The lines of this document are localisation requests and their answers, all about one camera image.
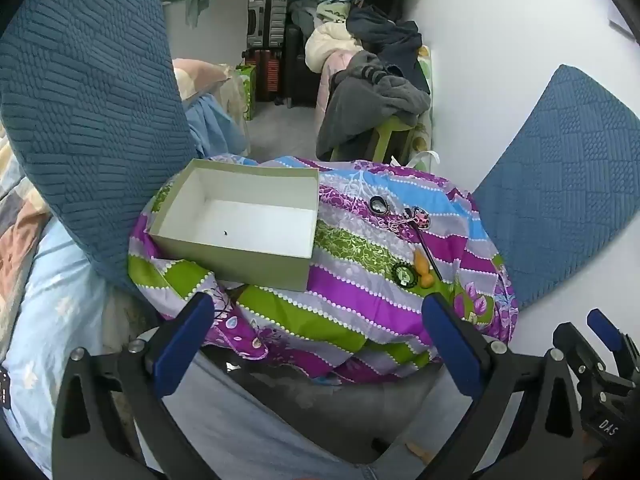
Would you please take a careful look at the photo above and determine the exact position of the dark blue garment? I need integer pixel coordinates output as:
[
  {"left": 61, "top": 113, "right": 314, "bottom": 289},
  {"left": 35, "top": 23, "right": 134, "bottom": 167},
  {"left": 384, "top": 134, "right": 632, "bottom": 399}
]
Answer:
[{"left": 346, "top": 5, "right": 426, "bottom": 96}]

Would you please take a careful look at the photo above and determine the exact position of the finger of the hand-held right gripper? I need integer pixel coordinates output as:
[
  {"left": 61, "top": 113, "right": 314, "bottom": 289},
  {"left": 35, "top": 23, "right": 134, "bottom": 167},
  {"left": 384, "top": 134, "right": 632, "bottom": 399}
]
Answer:
[
  {"left": 552, "top": 322, "right": 608, "bottom": 391},
  {"left": 586, "top": 308, "right": 636, "bottom": 376}
]

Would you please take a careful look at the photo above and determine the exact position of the green printed bag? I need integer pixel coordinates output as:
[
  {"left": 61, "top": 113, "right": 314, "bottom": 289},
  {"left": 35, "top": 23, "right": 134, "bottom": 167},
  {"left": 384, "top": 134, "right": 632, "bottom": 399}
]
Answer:
[{"left": 235, "top": 64, "right": 258, "bottom": 121}]

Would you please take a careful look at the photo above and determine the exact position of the green plastic stool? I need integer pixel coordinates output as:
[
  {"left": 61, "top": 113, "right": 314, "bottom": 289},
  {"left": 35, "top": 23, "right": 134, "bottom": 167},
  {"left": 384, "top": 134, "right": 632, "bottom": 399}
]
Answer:
[{"left": 330, "top": 115, "right": 416, "bottom": 163}]

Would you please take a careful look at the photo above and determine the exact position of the black hair stick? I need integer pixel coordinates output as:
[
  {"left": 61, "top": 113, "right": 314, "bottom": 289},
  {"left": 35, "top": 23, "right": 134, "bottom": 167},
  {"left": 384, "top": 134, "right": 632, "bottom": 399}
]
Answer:
[{"left": 410, "top": 217, "right": 443, "bottom": 282}]

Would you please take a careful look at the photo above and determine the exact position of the cream duvet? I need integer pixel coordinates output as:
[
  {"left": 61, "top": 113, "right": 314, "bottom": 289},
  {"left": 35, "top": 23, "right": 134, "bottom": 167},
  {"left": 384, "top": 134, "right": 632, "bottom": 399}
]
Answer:
[{"left": 305, "top": 22, "right": 366, "bottom": 73}]

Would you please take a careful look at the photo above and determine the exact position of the beige embroidered cloth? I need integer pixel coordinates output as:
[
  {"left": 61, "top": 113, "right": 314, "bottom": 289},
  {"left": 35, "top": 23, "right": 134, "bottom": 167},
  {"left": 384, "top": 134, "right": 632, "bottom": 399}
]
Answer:
[{"left": 220, "top": 67, "right": 251, "bottom": 126}]

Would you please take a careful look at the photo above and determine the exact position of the red suitcase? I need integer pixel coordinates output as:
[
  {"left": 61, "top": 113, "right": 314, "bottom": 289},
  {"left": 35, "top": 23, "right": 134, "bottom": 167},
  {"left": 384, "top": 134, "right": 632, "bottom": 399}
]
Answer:
[{"left": 242, "top": 49, "right": 286, "bottom": 103}]

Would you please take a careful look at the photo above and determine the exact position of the pastel patchwork quilt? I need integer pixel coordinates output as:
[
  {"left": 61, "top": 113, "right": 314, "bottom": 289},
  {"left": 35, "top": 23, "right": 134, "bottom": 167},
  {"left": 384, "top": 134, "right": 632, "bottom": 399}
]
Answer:
[{"left": 0, "top": 125, "right": 51, "bottom": 311}]

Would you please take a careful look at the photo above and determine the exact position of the pink pillow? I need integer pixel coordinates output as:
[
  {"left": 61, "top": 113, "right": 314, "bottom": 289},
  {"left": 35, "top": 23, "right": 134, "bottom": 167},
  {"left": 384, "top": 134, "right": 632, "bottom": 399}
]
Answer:
[{"left": 172, "top": 58, "right": 233, "bottom": 101}]

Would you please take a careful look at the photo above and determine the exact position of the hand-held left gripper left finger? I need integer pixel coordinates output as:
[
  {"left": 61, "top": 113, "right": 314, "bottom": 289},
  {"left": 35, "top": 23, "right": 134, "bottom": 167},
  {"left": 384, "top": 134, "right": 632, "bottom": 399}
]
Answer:
[{"left": 51, "top": 292, "right": 221, "bottom": 480}]

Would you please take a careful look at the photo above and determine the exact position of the orange small toy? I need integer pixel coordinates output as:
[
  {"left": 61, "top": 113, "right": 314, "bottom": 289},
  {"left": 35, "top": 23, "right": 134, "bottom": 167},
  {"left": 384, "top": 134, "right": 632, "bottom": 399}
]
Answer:
[{"left": 412, "top": 252, "right": 435, "bottom": 292}]

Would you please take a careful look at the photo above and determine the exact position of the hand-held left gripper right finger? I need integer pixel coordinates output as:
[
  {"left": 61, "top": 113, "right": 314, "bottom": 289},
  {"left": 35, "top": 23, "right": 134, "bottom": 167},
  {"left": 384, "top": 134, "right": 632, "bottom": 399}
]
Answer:
[{"left": 421, "top": 292, "right": 588, "bottom": 480}]

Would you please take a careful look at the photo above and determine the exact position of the colourful striped floral cloth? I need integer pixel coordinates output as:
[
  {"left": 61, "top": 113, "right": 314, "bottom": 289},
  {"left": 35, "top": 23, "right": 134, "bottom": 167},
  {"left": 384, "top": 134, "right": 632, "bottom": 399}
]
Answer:
[{"left": 127, "top": 155, "right": 521, "bottom": 386}]

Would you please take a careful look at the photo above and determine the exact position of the person's grey trouser leg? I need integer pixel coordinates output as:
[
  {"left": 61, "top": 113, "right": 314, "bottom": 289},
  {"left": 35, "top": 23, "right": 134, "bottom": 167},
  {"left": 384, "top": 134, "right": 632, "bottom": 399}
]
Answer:
[{"left": 135, "top": 350, "right": 451, "bottom": 480}]

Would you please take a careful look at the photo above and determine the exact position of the grey suitcase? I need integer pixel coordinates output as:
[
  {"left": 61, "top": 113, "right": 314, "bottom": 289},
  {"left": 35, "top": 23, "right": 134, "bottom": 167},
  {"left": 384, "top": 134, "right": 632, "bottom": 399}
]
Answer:
[{"left": 247, "top": 0, "right": 288, "bottom": 51}]

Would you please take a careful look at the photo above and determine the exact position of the light blue flowered sheet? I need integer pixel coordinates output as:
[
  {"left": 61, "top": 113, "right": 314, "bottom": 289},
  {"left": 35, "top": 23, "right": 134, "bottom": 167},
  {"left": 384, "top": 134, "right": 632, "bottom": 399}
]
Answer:
[{"left": 0, "top": 220, "right": 131, "bottom": 476}]

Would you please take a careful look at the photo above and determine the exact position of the pink butterfly keychain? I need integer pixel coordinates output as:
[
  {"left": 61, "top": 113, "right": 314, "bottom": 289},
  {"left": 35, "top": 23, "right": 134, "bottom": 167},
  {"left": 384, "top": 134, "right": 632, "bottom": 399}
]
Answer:
[{"left": 382, "top": 206, "right": 435, "bottom": 233}]

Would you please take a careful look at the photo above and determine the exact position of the green round brooch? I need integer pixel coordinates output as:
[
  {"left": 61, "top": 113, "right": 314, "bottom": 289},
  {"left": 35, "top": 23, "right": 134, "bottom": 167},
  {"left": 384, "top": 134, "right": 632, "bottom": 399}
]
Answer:
[{"left": 391, "top": 261, "right": 417, "bottom": 289}]

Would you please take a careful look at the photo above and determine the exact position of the blue quilted cushion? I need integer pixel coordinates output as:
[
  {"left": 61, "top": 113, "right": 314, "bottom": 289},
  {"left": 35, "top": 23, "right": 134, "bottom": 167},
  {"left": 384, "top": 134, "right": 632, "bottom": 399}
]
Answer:
[
  {"left": 471, "top": 64, "right": 640, "bottom": 311},
  {"left": 0, "top": 0, "right": 201, "bottom": 296}
]

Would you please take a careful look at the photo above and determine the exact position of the white bag handle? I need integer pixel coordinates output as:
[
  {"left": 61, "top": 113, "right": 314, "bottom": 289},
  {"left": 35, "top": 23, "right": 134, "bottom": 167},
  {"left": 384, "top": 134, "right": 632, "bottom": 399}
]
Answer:
[{"left": 407, "top": 150, "right": 438, "bottom": 171}]

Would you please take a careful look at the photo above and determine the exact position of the pale green cardboard box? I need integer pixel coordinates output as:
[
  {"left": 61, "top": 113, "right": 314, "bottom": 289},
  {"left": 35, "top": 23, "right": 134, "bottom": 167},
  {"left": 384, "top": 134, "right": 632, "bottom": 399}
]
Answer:
[{"left": 145, "top": 158, "right": 321, "bottom": 292}]

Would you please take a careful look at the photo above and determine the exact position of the leaf print sheet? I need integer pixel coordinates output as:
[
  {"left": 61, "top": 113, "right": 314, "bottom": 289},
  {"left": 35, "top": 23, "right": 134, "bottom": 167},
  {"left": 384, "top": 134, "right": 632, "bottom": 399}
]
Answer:
[{"left": 414, "top": 45, "right": 434, "bottom": 157}]

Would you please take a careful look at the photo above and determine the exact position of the light blue cloth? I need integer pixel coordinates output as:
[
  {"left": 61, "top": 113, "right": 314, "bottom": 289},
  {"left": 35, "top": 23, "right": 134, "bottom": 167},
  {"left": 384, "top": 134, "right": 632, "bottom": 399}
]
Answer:
[{"left": 185, "top": 95, "right": 251, "bottom": 158}]

